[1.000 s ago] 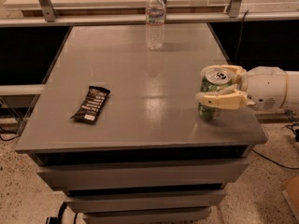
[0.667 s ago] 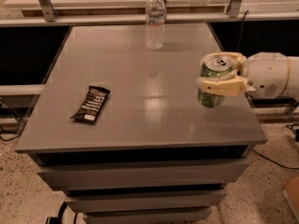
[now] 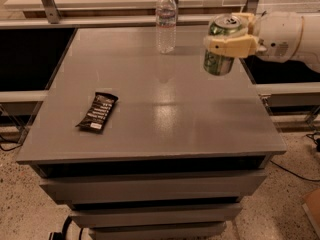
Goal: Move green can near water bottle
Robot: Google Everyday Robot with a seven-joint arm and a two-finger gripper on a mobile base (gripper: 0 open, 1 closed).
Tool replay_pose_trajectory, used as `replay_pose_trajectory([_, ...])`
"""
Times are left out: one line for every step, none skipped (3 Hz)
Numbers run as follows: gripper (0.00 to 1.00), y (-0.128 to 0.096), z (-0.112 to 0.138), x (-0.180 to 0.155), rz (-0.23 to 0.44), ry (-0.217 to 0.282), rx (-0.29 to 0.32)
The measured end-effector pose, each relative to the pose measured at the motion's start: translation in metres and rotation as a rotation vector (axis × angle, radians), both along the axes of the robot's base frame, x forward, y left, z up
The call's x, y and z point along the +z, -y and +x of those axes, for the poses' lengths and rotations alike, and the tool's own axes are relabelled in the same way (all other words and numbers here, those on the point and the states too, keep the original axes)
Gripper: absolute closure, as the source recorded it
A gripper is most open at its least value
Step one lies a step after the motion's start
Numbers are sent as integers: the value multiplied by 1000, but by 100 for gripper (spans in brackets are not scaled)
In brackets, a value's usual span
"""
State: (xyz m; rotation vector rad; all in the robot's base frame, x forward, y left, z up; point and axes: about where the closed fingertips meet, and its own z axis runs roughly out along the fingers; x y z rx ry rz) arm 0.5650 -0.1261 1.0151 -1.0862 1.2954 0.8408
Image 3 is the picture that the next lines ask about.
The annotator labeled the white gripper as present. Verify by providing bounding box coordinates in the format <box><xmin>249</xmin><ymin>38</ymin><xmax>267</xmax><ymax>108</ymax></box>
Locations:
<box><xmin>203</xmin><ymin>12</ymin><xmax>303</xmax><ymax>63</ymax></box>

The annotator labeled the green soda can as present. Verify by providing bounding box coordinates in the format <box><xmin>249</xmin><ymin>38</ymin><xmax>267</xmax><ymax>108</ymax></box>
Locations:
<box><xmin>203</xmin><ymin>14</ymin><xmax>245</xmax><ymax>76</ymax></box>

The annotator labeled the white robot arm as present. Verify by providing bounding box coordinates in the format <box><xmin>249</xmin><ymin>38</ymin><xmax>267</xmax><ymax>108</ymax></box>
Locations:
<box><xmin>203</xmin><ymin>12</ymin><xmax>320</xmax><ymax>73</ymax></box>

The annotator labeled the clear plastic water bottle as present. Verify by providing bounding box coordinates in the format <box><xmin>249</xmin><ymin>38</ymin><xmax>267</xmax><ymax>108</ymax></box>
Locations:
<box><xmin>155</xmin><ymin>0</ymin><xmax>177</xmax><ymax>54</ymax></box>

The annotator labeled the grey drawer cabinet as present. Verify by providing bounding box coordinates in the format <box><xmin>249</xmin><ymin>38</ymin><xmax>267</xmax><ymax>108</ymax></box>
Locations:
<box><xmin>17</xmin><ymin>26</ymin><xmax>286</xmax><ymax>240</ymax></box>

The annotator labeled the black snack bar wrapper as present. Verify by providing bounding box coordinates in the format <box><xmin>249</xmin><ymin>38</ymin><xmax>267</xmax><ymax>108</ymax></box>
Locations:
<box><xmin>77</xmin><ymin>92</ymin><xmax>118</xmax><ymax>134</ymax></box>

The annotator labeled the cardboard box corner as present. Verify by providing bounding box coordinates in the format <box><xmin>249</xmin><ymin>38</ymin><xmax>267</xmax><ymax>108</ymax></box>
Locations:
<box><xmin>302</xmin><ymin>188</ymin><xmax>320</xmax><ymax>239</ymax></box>

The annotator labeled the white background table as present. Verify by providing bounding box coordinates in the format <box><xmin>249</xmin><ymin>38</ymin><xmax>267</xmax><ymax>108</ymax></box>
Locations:
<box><xmin>1</xmin><ymin>0</ymin><xmax>320</xmax><ymax>29</ymax></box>

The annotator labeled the black floor cable right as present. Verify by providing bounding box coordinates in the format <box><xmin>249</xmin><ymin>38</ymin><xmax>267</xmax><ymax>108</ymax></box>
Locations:
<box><xmin>269</xmin><ymin>132</ymin><xmax>320</xmax><ymax>183</ymax></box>

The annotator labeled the black floor cable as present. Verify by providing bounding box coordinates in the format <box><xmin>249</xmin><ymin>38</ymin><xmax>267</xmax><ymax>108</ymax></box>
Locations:
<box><xmin>269</xmin><ymin>132</ymin><xmax>320</xmax><ymax>183</ymax></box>
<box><xmin>0</xmin><ymin>103</ymin><xmax>28</xmax><ymax>153</ymax></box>

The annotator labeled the black floor cable left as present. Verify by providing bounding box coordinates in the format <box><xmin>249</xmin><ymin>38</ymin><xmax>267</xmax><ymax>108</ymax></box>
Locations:
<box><xmin>0</xmin><ymin>103</ymin><xmax>28</xmax><ymax>153</ymax></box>

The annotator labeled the black cable at cabinet base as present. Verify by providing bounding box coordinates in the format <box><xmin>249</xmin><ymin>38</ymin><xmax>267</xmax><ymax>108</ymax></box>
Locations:
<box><xmin>48</xmin><ymin>215</ymin><xmax>84</xmax><ymax>240</ymax></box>

